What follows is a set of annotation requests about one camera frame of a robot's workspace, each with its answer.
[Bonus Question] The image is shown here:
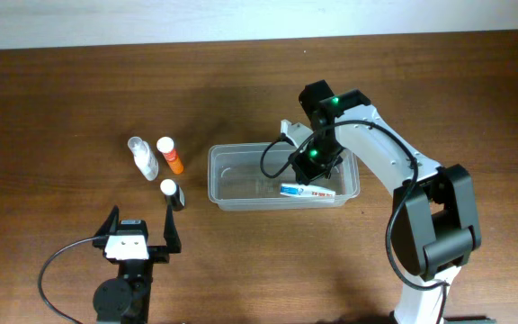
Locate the clear plastic container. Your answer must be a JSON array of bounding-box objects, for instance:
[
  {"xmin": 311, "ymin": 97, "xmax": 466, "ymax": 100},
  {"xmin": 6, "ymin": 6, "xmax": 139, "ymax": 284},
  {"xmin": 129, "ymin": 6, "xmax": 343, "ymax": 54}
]
[{"xmin": 208, "ymin": 142, "xmax": 360, "ymax": 211}]

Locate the dark bottle white cap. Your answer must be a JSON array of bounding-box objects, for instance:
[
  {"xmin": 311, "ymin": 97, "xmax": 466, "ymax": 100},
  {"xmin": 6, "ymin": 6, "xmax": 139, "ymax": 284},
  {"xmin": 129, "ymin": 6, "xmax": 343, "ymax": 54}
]
[{"xmin": 160, "ymin": 179, "xmax": 185, "ymax": 212}]

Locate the orange tablet tube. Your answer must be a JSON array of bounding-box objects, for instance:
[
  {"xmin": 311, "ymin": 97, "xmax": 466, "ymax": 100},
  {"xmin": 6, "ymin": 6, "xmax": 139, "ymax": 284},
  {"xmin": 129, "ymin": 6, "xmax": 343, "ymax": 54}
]
[{"xmin": 156, "ymin": 137, "xmax": 184, "ymax": 175}]

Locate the white spray bottle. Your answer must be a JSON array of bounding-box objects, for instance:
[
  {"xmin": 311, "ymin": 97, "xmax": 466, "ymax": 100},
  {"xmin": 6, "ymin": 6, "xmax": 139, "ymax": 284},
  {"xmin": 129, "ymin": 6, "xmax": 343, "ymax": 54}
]
[{"xmin": 128, "ymin": 137, "xmax": 158, "ymax": 181}]

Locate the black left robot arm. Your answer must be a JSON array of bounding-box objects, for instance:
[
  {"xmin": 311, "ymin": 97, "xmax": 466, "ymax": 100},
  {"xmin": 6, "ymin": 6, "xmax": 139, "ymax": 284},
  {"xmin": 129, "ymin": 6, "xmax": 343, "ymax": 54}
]
[{"xmin": 93, "ymin": 207, "xmax": 182, "ymax": 324}]

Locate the white green medicine box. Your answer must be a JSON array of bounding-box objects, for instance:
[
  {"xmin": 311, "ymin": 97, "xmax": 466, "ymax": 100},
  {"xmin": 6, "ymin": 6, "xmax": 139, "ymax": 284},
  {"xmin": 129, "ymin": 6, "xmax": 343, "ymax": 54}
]
[{"xmin": 280, "ymin": 183, "xmax": 335, "ymax": 198}]

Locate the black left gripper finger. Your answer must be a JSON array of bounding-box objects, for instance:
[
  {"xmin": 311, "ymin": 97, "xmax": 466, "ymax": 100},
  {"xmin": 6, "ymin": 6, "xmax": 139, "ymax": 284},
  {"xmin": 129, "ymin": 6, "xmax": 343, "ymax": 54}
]
[
  {"xmin": 164, "ymin": 205, "xmax": 182, "ymax": 254},
  {"xmin": 94, "ymin": 205, "xmax": 119, "ymax": 237}
]

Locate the black left camera cable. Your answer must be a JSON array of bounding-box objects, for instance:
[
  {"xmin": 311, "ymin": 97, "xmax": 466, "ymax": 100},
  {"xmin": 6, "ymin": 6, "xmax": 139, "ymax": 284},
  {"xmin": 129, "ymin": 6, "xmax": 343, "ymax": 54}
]
[{"xmin": 37, "ymin": 235, "xmax": 107, "ymax": 324}]

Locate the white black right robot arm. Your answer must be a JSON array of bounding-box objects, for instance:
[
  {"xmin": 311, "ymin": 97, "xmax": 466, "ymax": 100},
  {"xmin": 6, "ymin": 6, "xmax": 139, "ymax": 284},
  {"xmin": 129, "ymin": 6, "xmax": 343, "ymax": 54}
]
[{"xmin": 288, "ymin": 80, "xmax": 482, "ymax": 323}]

